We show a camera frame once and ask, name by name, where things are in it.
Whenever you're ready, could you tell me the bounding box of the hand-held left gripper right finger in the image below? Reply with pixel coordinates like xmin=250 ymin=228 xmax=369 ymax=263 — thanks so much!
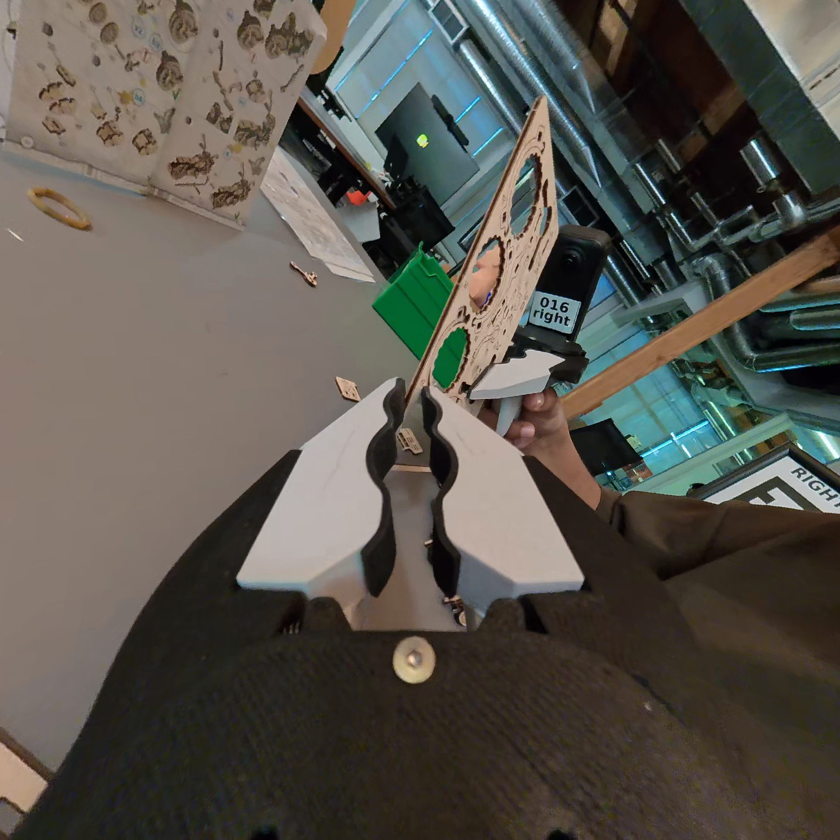
xmin=421 ymin=386 xmax=586 ymax=621

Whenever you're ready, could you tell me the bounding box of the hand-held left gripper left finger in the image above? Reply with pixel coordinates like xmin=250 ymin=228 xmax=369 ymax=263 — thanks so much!
xmin=236 ymin=378 xmax=408 ymax=614

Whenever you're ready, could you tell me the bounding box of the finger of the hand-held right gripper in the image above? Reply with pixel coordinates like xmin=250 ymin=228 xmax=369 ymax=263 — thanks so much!
xmin=469 ymin=351 xmax=567 ymax=437

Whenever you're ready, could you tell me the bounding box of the wooden sheet with round holes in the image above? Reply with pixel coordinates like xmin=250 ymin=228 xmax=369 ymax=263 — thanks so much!
xmin=403 ymin=95 xmax=560 ymax=411

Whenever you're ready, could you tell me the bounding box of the grey desk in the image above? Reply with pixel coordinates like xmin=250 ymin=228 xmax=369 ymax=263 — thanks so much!
xmin=0 ymin=141 xmax=434 ymax=769

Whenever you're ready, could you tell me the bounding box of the person's right hand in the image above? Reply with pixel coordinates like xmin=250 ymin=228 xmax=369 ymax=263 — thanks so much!
xmin=482 ymin=390 xmax=601 ymax=509

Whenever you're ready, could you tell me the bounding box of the green plastic bin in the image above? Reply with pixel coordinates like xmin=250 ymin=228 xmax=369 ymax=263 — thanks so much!
xmin=372 ymin=241 xmax=470 ymax=389

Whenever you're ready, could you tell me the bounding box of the wooden beam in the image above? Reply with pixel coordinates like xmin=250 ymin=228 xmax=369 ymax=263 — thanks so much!
xmin=561 ymin=223 xmax=840 ymax=421

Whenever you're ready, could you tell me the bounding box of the clear plastic bag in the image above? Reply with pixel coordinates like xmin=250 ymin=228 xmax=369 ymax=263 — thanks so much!
xmin=260 ymin=146 xmax=376 ymax=283

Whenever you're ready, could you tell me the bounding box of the lettered marker poster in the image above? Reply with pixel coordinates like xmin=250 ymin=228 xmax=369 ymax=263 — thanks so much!
xmin=689 ymin=443 xmax=840 ymax=513

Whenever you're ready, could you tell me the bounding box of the person's olive sweater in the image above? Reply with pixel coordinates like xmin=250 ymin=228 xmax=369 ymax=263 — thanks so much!
xmin=610 ymin=489 xmax=840 ymax=840

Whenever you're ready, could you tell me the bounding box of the tan edged panel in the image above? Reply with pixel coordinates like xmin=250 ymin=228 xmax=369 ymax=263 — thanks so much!
xmin=308 ymin=0 xmax=358 ymax=74

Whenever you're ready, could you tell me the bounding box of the printed instruction booklet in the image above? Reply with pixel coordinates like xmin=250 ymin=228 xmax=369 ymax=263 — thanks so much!
xmin=0 ymin=0 xmax=328 ymax=229

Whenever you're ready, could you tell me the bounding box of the black wall screen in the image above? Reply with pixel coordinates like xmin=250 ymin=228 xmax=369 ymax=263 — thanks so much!
xmin=374 ymin=82 xmax=481 ymax=198

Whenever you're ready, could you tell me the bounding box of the wooden ring piece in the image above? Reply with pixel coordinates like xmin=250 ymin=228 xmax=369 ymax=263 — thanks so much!
xmin=28 ymin=187 xmax=93 ymax=232

